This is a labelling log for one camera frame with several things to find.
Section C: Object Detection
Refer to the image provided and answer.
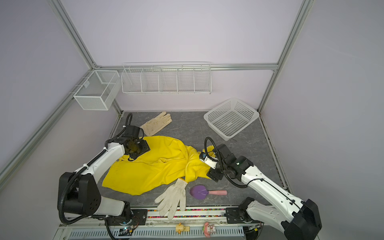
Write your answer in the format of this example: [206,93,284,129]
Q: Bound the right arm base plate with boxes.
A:
[225,207,250,224]

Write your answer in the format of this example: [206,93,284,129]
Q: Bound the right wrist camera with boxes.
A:
[199,152,219,169]

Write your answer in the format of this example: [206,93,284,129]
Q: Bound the aluminium frame rail front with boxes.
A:
[58,204,286,230]

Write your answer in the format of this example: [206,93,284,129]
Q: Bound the yellow duck figurine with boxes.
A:
[175,223,190,235]

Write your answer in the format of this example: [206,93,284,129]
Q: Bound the pink white doll figurine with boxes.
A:
[203,222,216,238]

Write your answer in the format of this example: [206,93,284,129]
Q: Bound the white mesh wall box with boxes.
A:
[74,70,122,111]

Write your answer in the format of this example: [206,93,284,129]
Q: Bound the yellow trousers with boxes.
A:
[102,136,210,196]

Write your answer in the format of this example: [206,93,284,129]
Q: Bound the white wire wall shelf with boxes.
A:
[121,62,212,95]

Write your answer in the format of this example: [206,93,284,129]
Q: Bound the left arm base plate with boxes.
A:
[106,209,148,226]

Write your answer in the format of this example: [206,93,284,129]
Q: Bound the white plastic laundry basket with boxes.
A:
[204,98,260,141]

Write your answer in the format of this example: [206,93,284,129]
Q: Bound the beige fabric glove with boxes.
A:
[141,112,172,137]

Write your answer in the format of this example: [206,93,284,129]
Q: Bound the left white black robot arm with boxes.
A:
[57,113,150,225]

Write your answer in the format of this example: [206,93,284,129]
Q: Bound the white knit work glove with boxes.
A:
[155,179,188,220]

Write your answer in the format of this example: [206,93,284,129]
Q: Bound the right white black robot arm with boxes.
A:
[200,144,322,240]

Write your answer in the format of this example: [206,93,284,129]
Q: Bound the purple pink toy shovel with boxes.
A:
[190,185,228,200]

